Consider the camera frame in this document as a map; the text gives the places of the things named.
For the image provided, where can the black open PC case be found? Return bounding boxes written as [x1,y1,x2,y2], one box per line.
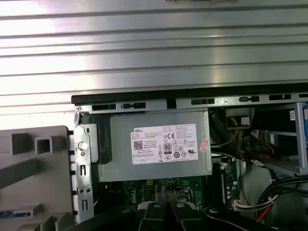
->
[71,83,308,231]

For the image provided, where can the silver optical bay cage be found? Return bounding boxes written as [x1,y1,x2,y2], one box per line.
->
[240,102,308,178]

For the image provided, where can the green motherboard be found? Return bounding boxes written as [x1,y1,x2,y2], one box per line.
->
[105,156,241,215]

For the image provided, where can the black cable bundle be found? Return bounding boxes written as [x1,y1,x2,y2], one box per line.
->
[255,174,308,223]

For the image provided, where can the grey plastic parts rack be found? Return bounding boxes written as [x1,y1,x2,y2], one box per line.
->
[0,125,76,231]

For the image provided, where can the white wire connector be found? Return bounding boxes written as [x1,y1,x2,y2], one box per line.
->
[231,199,242,212]

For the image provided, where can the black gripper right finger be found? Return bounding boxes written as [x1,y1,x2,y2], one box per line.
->
[168,189,279,231]

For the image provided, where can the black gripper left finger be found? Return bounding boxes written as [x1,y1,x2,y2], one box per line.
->
[79,184,168,231]

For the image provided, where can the grey power supply unit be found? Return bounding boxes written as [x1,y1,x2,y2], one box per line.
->
[97,110,213,182]

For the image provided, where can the red and black wire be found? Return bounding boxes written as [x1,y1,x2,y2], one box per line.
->
[250,129,276,158]

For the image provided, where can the yellow wires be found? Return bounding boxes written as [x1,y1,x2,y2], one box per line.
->
[216,115,243,146]

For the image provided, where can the blue drive carrier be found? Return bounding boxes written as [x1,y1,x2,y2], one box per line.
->
[295,102,308,174]

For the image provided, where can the CPU socket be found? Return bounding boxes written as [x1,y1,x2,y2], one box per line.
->
[172,186,194,205]

